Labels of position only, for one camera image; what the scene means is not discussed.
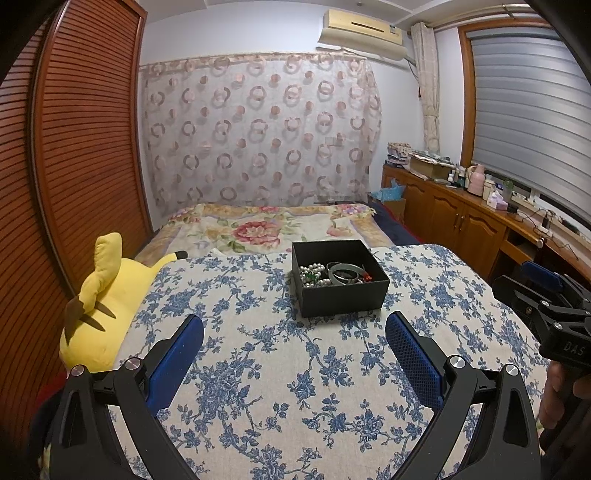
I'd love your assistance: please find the wall air conditioner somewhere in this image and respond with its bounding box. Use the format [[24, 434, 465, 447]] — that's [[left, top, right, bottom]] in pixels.
[[318, 9, 408, 62]]

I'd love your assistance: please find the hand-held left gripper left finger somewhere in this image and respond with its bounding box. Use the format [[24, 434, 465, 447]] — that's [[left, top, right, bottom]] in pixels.
[[46, 314, 205, 480]]

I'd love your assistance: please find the cardboard box with papers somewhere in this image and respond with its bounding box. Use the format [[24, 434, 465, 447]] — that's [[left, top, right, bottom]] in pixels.
[[408, 152, 457, 182]]

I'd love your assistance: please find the blue floral bedspread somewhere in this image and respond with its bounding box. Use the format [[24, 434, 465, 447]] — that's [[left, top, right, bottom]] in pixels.
[[41, 244, 555, 480]]

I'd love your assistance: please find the dark blue bedding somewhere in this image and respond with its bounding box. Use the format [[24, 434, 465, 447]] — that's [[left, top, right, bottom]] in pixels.
[[367, 202, 422, 246]]

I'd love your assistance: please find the wooden side cabinet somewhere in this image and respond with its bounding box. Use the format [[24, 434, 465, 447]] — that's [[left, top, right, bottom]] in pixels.
[[381, 164, 591, 289]]

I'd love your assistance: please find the circle patterned sheer curtain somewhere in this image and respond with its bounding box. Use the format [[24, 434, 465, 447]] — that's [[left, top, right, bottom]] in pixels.
[[137, 52, 384, 209]]

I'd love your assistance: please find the person's right hand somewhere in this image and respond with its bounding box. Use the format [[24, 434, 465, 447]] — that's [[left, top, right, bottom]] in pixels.
[[538, 367, 570, 432]]

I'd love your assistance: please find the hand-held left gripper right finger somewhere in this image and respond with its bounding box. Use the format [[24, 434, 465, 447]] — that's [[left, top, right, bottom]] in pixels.
[[385, 312, 544, 480]]

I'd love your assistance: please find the pink floral blanket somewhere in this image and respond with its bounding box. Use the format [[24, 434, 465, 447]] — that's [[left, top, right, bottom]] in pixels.
[[134, 202, 384, 267]]

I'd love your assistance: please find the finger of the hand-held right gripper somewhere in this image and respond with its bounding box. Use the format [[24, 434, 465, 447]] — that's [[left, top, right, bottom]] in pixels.
[[491, 274, 562, 334], [521, 260, 591, 306]]

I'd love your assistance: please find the power strip with cables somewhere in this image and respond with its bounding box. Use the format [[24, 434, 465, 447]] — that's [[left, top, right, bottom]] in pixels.
[[519, 207, 561, 238]]

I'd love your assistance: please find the pale green jade bangle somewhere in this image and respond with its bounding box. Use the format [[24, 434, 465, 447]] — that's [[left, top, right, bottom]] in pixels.
[[327, 261, 363, 278]]

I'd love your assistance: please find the brown slatted wardrobe door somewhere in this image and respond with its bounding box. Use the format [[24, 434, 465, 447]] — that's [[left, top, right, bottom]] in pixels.
[[0, 0, 154, 374]]

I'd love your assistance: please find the grey window blind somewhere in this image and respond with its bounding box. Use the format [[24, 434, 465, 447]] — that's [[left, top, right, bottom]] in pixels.
[[462, 27, 591, 219]]

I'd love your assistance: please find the pink thermos jug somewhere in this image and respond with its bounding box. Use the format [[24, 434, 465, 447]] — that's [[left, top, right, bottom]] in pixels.
[[467, 165, 487, 195]]

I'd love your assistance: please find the white pearl necklace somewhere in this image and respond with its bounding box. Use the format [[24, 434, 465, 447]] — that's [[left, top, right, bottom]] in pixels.
[[299, 263, 331, 288]]

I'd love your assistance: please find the yellow plush toy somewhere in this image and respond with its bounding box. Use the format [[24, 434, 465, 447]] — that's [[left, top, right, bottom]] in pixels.
[[59, 232, 189, 373]]

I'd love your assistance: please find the beige window curtain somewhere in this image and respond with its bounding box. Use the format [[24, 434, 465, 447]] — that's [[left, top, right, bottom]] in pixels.
[[410, 22, 443, 154]]

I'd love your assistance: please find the black jewelry box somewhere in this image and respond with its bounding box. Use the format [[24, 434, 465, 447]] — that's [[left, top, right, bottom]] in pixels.
[[291, 239, 391, 319]]

